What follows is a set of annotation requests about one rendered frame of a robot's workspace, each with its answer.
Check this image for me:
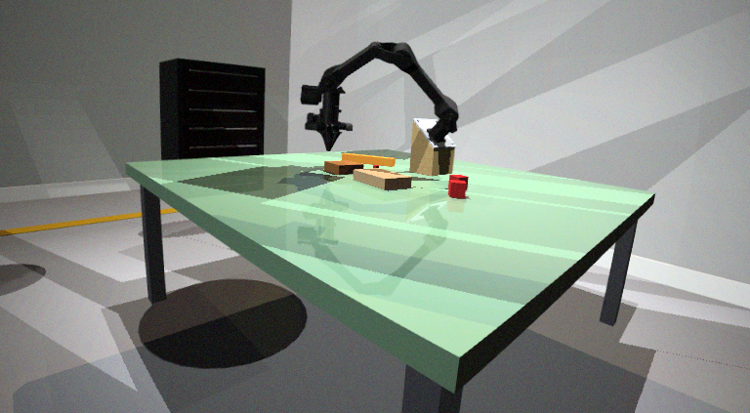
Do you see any red cube block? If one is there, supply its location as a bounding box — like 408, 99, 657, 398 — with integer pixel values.
448, 180, 466, 198
449, 175, 469, 190

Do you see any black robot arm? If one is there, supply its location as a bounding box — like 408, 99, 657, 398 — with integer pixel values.
301, 41, 459, 143

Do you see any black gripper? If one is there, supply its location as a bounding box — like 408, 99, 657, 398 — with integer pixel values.
305, 105, 353, 151

